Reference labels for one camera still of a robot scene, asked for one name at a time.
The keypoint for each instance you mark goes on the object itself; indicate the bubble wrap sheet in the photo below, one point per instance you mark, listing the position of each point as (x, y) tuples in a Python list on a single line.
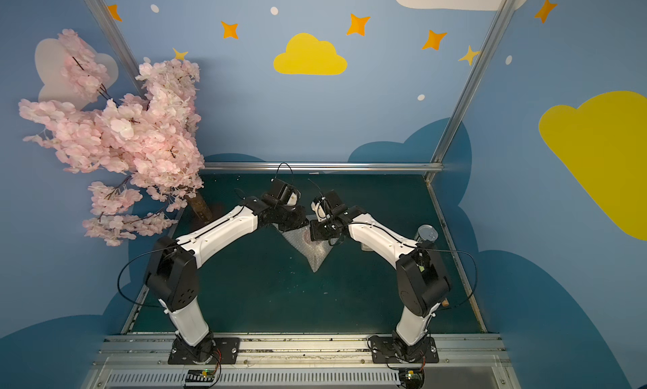
[(314, 251)]

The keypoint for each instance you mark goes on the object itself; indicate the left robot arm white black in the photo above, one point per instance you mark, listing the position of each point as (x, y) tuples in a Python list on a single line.
[(172, 272)]

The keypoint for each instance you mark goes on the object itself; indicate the pink cherry blossom tree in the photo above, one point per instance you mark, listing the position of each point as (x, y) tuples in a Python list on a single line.
[(150, 140)]

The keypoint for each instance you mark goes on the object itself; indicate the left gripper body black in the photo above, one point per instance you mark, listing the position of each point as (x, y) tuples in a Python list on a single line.
[(291, 222)]

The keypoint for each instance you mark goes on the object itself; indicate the small round device right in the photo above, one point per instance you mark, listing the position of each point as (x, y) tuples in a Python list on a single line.
[(411, 379)]

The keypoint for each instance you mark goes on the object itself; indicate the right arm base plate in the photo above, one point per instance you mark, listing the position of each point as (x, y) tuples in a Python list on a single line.
[(390, 350)]

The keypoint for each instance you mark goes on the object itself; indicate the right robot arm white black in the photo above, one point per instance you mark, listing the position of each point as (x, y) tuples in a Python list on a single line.
[(422, 278)]

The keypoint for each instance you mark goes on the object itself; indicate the tree base plate dark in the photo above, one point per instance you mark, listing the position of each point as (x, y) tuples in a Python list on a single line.
[(216, 210)]

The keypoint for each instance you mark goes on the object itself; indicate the small circuit board left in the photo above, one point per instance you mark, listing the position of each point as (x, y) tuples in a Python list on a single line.
[(204, 378)]

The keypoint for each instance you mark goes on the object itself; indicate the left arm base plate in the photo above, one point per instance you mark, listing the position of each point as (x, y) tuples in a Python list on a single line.
[(210, 351)]

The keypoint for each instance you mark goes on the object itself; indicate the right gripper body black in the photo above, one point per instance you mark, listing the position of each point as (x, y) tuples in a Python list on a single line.
[(323, 230)]

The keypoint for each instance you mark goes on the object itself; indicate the aluminium rail front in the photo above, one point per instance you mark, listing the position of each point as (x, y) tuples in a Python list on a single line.
[(302, 361)]

